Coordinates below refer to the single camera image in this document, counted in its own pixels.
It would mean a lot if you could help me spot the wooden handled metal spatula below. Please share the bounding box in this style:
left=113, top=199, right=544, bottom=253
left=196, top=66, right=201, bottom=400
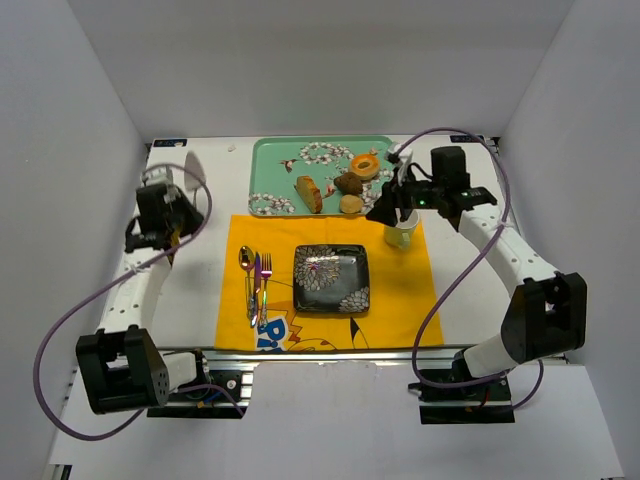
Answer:
left=184, top=151, right=206, bottom=192

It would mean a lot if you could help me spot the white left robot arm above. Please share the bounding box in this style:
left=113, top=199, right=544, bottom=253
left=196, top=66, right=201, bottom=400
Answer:
left=76, top=181, right=205, bottom=414

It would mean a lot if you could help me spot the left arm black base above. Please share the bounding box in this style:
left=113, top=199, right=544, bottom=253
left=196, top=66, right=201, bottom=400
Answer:
left=146, top=349, right=258, bottom=419

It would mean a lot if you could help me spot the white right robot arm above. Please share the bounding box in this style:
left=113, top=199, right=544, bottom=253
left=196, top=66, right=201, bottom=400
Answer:
left=366, top=143, right=587, bottom=389

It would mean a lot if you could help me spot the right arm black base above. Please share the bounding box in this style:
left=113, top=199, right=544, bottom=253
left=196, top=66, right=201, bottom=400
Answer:
left=408, top=360, right=515, bottom=425

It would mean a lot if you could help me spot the yellow green mug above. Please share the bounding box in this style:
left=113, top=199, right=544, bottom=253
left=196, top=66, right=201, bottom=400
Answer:
left=384, top=209, right=420, bottom=249

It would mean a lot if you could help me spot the small round muffin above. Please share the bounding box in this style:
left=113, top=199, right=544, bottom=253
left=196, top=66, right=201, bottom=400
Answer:
left=339, top=194, right=364, bottom=215

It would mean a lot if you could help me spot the brown croissant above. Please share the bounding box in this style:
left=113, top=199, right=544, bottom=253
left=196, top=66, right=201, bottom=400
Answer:
left=333, top=172, right=363, bottom=196

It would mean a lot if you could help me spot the iridescent spoon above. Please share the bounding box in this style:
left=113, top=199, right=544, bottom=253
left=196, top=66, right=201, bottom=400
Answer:
left=238, top=246, right=255, bottom=320

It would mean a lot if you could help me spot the blue label right corner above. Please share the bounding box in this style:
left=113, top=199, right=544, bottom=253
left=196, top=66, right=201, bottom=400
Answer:
left=449, top=134, right=485, bottom=144

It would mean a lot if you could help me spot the blue label corner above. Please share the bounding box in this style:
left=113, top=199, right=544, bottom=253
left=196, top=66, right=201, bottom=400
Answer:
left=449, top=134, right=485, bottom=144
left=152, top=138, right=187, bottom=148

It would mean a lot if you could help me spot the iridescent knife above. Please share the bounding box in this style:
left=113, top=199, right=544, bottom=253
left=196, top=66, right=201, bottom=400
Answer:
left=250, top=253, right=262, bottom=328

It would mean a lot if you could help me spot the blue label left corner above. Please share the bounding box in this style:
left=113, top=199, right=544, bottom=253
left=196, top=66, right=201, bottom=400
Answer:
left=152, top=138, right=187, bottom=148

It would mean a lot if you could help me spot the sliced loaf cake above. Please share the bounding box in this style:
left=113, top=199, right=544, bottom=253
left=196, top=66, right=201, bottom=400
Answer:
left=295, top=176, right=323, bottom=214

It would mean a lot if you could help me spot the iridescent fork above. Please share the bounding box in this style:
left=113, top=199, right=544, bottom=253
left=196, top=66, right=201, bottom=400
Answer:
left=258, top=253, right=273, bottom=328

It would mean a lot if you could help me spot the black floral square plate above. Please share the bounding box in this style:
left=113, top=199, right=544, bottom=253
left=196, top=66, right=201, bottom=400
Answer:
left=293, top=244, right=371, bottom=314

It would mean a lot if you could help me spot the green floral tray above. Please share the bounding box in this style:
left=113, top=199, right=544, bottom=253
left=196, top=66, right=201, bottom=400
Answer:
left=248, top=135, right=393, bottom=217

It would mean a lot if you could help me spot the yellow cartoon placemat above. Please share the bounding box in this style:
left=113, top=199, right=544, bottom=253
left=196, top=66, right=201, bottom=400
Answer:
left=214, top=215, right=443, bottom=352

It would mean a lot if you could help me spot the glazed ring donut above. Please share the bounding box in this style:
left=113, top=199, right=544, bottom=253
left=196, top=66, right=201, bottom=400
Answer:
left=349, top=153, right=380, bottom=181

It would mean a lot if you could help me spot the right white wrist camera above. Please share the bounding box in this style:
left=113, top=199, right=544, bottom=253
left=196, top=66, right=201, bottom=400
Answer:
left=385, top=142, right=413, bottom=186

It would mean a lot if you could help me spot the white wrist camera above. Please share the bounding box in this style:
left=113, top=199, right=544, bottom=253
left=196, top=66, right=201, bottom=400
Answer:
left=136, top=167, right=176, bottom=195
left=385, top=142, right=413, bottom=186

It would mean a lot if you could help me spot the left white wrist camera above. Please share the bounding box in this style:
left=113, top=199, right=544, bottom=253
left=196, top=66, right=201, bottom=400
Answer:
left=136, top=167, right=176, bottom=195

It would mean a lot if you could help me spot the aluminium front rail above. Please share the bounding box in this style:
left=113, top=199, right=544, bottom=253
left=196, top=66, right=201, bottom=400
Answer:
left=129, top=346, right=541, bottom=414

